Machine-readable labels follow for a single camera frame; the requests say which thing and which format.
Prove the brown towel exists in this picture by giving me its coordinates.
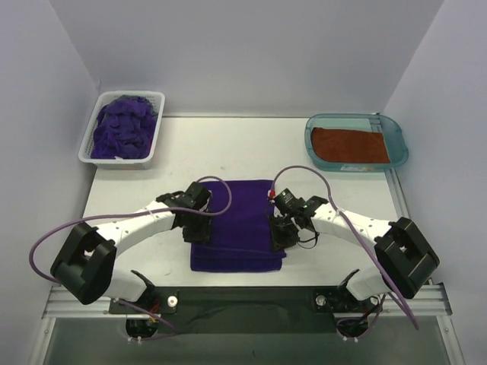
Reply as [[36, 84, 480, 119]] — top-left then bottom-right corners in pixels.
[[310, 128, 390, 163]]

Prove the blue transparent plastic bin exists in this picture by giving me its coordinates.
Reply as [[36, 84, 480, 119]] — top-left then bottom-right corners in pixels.
[[304, 113, 409, 173]]

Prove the crumpled purple towel in basket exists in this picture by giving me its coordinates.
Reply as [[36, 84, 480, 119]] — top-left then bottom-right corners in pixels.
[[91, 95, 158, 160]]

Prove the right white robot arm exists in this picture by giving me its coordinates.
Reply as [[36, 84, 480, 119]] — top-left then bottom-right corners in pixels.
[[269, 189, 440, 301]]

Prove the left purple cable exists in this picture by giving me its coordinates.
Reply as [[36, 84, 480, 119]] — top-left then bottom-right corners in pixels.
[[29, 175, 233, 341]]

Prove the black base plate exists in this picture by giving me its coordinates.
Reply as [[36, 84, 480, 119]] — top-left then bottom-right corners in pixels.
[[108, 286, 380, 338]]

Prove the purple cloth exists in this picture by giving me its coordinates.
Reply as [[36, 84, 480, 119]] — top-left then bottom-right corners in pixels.
[[190, 179, 286, 273]]

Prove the aluminium frame rail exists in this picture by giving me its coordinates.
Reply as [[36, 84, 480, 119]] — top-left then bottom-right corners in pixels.
[[42, 283, 454, 319]]

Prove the white plastic basket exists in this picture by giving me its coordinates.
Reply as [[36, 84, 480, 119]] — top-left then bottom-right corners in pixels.
[[78, 90, 165, 170]]

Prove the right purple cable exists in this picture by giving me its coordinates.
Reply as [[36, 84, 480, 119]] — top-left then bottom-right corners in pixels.
[[268, 165, 420, 339]]

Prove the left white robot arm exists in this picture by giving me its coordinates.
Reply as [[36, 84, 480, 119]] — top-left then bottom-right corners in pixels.
[[50, 182, 212, 305]]

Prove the purple cable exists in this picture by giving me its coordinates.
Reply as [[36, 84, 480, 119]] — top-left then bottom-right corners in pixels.
[[29, 175, 233, 341], [268, 165, 420, 339]]

